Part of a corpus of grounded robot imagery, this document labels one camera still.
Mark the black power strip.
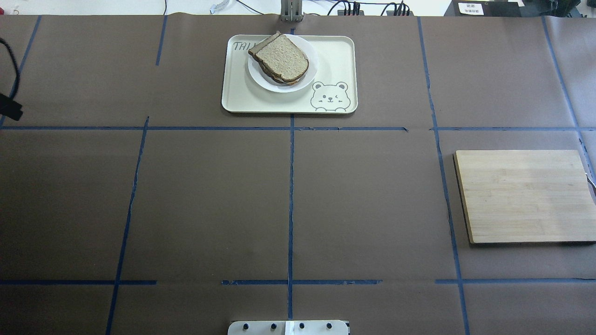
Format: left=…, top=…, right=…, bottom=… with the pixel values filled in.
left=326, top=0, right=414, bottom=17

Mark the aluminium frame post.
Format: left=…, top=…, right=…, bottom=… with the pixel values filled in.
left=280, top=0, right=304, bottom=22

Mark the black box with label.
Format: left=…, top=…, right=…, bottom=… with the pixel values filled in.
left=443, top=0, right=522, bottom=17

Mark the bread slice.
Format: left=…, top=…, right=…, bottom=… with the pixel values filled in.
left=248, top=31, right=298, bottom=86
left=254, top=33, right=310, bottom=82

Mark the white round plate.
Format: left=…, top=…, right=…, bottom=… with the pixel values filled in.
left=247, top=31, right=318, bottom=93

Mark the cream bear tray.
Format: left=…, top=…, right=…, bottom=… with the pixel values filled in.
left=221, top=34, right=358, bottom=114

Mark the white post base plate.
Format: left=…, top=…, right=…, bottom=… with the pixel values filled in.
left=227, top=320, right=351, bottom=335

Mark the bamboo cutting board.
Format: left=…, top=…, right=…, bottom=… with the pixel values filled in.
left=454, top=150, right=596, bottom=244

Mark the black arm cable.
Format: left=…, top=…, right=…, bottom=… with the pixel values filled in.
left=0, top=36, right=21, bottom=101

